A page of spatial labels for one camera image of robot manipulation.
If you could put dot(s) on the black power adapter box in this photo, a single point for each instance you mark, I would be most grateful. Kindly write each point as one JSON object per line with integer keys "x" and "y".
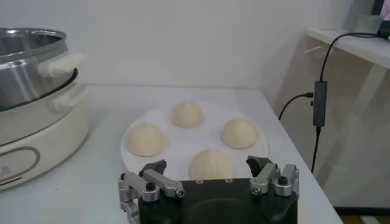
{"x": 320, "y": 103}

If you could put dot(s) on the cream electric cooker base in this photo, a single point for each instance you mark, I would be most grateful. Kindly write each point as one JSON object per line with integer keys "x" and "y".
{"x": 45, "y": 146}

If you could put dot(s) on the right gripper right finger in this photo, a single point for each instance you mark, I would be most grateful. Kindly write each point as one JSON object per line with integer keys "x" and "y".
{"x": 268, "y": 175}

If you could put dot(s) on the stainless steel steamer basket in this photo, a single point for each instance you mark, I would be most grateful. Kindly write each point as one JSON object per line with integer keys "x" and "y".
{"x": 18, "y": 79}

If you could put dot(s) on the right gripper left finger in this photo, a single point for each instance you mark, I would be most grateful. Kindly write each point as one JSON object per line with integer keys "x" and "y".
{"x": 158, "y": 179}

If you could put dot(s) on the white steamed baozi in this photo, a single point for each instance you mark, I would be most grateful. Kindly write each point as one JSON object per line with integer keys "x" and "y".
{"x": 145, "y": 140}
{"x": 239, "y": 133}
{"x": 211, "y": 165}
{"x": 187, "y": 114}

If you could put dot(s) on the white round plate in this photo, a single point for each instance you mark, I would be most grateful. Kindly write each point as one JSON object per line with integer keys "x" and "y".
{"x": 182, "y": 143}

